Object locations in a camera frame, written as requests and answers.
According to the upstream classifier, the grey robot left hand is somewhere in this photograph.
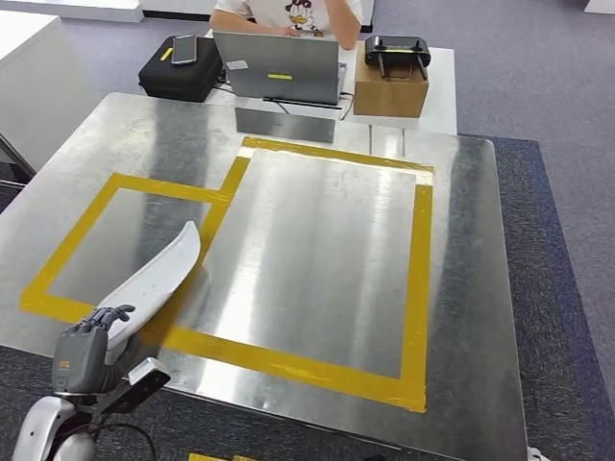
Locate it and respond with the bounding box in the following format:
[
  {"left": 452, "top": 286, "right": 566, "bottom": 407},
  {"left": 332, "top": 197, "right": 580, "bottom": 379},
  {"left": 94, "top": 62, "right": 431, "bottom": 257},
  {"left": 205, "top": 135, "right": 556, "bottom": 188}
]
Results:
[{"left": 51, "top": 303, "right": 141, "bottom": 397}]

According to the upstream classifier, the white curved plastic panel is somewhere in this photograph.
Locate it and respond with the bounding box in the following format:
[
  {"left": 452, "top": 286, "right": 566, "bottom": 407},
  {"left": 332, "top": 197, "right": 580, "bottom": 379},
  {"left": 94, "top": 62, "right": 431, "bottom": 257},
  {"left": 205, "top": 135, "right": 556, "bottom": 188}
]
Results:
[{"left": 96, "top": 220, "right": 202, "bottom": 367}]

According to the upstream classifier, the small yellow tape rectangle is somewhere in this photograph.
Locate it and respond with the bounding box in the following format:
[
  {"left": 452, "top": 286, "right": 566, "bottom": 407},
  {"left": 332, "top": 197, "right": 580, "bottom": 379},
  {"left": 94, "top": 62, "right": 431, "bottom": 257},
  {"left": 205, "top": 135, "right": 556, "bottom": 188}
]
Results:
[{"left": 19, "top": 173, "right": 251, "bottom": 326}]

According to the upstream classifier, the black carry case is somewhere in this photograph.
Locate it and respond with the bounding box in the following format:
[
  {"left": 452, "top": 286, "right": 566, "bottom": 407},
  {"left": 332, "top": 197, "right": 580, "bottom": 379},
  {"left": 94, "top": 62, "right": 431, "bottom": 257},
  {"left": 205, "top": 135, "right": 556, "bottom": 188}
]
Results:
[{"left": 138, "top": 36, "right": 224, "bottom": 105}]

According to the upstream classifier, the grey smartphone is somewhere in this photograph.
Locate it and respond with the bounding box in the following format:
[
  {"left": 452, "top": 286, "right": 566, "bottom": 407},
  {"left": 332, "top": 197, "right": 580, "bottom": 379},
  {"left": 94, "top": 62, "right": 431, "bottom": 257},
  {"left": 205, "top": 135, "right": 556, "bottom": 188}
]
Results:
[{"left": 171, "top": 34, "right": 198, "bottom": 66}]

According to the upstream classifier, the grey laptop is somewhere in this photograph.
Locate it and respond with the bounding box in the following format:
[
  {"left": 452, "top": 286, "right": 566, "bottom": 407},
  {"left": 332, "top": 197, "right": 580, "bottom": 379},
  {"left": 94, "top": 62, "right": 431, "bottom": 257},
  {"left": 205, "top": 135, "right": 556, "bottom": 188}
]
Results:
[{"left": 212, "top": 30, "right": 348, "bottom": 109}]

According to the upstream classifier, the person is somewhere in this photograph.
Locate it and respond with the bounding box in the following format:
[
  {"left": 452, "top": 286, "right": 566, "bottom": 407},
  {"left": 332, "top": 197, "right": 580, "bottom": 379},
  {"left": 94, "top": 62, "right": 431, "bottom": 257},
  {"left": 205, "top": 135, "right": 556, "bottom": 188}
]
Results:
[{"left": 209, "top": 0, "right": 365, "bottom": 51}]

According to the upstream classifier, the brown cardboard box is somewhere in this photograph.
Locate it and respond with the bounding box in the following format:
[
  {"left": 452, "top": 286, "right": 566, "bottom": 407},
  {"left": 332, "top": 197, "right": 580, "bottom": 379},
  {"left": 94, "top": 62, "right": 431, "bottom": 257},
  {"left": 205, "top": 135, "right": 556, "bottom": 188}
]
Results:
[{"left": 353, "top": 40, "right": 430, "bottom": 120}]

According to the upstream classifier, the black remote controller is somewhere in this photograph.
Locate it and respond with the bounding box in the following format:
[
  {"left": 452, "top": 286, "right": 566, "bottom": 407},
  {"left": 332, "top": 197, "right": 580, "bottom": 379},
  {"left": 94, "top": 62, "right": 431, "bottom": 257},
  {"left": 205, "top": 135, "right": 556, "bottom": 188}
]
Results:
[{"left": 364, "top": 35, "right": 432, "bottom": 82}]

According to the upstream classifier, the black camera cable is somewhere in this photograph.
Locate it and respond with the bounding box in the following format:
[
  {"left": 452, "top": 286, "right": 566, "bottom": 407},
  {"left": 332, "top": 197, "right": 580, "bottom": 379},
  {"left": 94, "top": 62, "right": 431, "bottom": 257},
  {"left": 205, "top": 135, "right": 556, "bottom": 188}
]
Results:
[{"left": 91, "top": 421, "right": 159, "bottom": 461}]

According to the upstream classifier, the black laptop cable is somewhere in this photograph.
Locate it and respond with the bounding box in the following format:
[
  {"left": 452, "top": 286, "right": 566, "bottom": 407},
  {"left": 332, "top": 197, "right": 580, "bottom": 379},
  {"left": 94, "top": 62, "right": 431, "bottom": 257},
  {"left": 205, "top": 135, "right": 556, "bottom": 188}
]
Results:
[{"left": 262, "top": 91, "right": 355, "bottom": 122}]

